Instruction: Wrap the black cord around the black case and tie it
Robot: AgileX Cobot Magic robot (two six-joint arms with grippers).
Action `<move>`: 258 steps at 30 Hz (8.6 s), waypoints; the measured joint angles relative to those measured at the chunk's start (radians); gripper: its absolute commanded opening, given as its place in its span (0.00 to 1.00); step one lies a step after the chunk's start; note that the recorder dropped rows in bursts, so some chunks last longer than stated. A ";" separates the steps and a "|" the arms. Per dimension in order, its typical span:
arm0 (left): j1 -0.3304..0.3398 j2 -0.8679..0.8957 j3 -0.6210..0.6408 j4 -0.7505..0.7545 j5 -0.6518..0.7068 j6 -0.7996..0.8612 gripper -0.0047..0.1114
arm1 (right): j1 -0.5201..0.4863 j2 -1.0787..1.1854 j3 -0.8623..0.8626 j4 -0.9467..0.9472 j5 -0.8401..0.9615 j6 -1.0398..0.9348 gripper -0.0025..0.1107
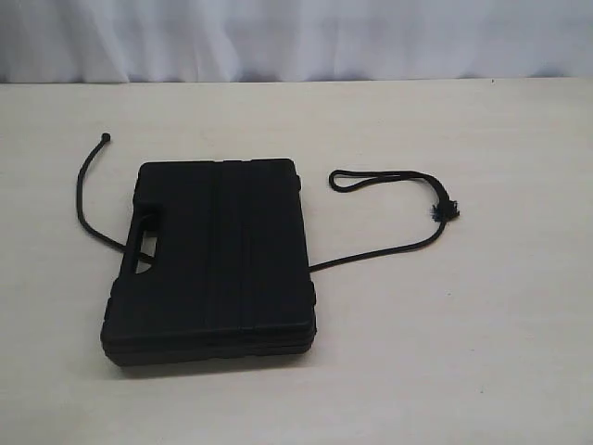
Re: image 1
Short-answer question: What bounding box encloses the black cord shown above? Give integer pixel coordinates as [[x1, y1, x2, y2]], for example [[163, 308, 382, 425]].
[[75, 133, 461, 272]]

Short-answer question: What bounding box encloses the white curtain backdrop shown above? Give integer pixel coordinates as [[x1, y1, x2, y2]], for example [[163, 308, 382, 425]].
[[1, 1, 592, 83]]

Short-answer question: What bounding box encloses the black plastic carrying case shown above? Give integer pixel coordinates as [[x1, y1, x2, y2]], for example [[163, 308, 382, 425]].
[[100, 159, 316, 367]]

